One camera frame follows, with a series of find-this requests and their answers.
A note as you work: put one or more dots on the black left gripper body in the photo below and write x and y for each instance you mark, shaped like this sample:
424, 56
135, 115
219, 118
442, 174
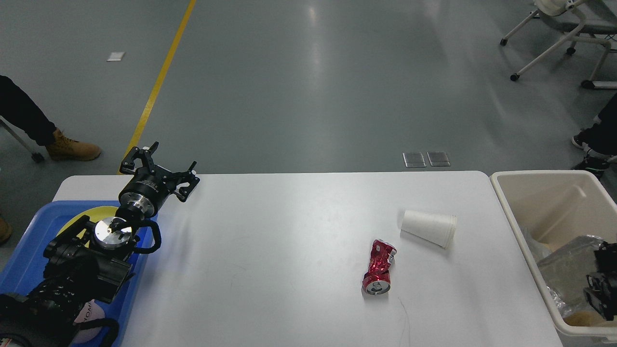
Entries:
144, 195

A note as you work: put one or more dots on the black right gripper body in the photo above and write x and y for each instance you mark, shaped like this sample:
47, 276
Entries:
606, 259

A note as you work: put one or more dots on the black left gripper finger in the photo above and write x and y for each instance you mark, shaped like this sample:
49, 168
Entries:
139, 161
181, 184

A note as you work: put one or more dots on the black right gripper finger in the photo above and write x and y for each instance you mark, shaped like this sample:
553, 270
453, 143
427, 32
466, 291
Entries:
601, 293

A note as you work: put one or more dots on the aluminium foil tray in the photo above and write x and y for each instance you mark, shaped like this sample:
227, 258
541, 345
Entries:
565, 272

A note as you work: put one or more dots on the yellow plate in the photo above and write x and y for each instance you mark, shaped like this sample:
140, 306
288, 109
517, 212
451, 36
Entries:
95, 214

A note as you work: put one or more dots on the aluminium foil piece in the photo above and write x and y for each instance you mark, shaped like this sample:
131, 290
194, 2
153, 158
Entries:
538, 249

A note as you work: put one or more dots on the brown paper napkin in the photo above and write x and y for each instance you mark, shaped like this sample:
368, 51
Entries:
585, 318

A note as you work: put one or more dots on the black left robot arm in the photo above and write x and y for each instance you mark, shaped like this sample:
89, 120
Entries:
90, 260

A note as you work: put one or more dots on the tan work boot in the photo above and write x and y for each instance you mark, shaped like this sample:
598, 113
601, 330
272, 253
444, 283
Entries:
64, 148

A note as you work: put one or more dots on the beige plastic bin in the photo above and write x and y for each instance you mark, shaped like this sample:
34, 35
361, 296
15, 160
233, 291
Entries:
554, 207

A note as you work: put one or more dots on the grey chair leg caster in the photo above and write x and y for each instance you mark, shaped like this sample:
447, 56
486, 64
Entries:
35, 155

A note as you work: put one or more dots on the black green sneaker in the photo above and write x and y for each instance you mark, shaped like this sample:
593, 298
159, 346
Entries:
596, 166

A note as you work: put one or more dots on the seated person black shoe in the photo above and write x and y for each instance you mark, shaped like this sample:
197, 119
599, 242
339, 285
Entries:
581, 139

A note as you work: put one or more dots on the black trouser leg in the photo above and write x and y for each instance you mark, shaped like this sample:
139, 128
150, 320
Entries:
21, 111

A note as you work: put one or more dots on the pink mug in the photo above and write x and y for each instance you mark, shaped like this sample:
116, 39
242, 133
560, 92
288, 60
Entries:
90, 311

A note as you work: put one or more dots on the blue plastic tray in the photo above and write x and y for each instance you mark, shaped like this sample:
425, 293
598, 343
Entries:
24, 270

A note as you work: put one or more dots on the right floor outlet cover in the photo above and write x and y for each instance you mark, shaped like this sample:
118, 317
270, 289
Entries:
438, 158

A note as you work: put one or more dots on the floor outlet cover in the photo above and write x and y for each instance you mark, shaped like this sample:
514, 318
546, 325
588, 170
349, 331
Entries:
414, 160
438, 158

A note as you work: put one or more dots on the crushed red soda can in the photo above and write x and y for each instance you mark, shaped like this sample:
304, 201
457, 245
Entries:
376, 280

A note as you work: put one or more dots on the left floor outlet cover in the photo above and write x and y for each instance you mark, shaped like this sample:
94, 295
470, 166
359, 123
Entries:
414, 160

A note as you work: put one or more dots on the white office chair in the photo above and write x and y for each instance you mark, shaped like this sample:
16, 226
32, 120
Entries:
592, 21

